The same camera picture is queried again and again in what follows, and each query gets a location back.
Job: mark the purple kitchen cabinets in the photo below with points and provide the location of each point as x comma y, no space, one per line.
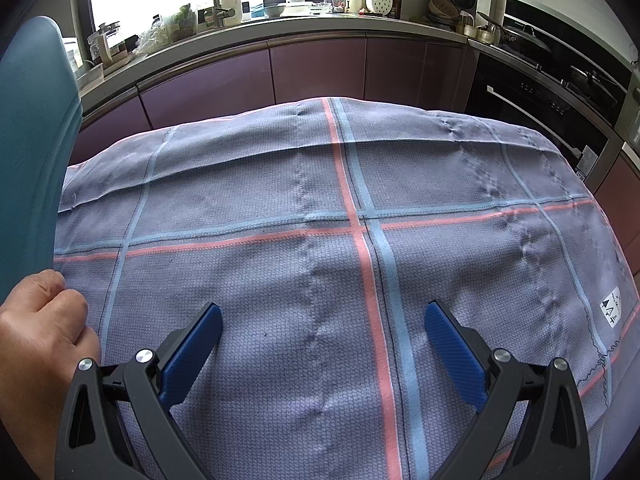
320,70

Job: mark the glass jar with metal lid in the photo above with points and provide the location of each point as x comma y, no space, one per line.
105,42

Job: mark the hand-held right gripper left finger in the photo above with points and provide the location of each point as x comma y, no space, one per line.
192,355

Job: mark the white dotted utensil holder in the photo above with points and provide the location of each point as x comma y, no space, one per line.
380,2

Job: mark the person's left forearm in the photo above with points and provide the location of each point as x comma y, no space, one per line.
25,435

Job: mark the wok with glass lid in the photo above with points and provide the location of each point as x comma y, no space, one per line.
520,35

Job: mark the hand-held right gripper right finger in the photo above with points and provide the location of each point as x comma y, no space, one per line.
452,355

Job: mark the teal plastic bin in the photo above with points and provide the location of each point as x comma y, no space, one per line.
35,135

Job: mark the bag of green vegetables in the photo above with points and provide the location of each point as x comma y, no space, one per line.
180,22

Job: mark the black gas cooktop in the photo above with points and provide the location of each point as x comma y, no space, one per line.
550,67

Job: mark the purple checked tablecloth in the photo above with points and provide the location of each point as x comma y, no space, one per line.
250,285

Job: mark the person's left hand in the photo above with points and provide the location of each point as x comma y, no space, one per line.
45,330

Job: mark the white bowl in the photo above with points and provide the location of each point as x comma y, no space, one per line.
275,10

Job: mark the black built-in oven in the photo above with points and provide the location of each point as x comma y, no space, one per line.
525,110

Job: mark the grey kitchen countertop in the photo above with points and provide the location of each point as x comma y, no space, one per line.
325,21

